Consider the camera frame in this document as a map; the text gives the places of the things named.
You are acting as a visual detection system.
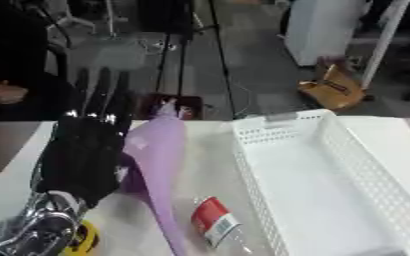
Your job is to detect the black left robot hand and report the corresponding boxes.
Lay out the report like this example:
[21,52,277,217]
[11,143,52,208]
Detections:
[33,67,139,208]

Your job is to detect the dark red box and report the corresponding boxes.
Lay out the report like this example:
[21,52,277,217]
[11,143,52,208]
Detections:
[133,93,205,121]

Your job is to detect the yellow tape roll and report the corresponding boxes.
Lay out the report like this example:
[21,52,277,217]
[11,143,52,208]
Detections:
[59,219,104,256]

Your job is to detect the person's hand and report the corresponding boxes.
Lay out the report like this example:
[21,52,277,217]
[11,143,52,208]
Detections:
[0,79,30,107]

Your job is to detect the person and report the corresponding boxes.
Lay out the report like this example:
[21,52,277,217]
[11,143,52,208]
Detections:
[0,0,76,123]

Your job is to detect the clear bottle with red label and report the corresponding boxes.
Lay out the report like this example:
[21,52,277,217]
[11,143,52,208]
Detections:
[189,195,254,256]

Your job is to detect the black tripod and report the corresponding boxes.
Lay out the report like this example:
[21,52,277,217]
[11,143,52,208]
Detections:
[154,0,240,118]

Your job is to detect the white perforated plastic basket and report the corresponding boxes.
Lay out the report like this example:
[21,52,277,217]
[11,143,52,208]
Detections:
[229,108,410,256]

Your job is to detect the brown bag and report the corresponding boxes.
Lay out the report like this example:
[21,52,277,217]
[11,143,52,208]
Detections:
[296,55,370,110]

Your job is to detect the white cabinet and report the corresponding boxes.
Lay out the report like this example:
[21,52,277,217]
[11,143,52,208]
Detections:
[282,0,375,68]

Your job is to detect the white pole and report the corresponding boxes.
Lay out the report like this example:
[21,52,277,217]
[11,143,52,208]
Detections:
[359,0,410,90]

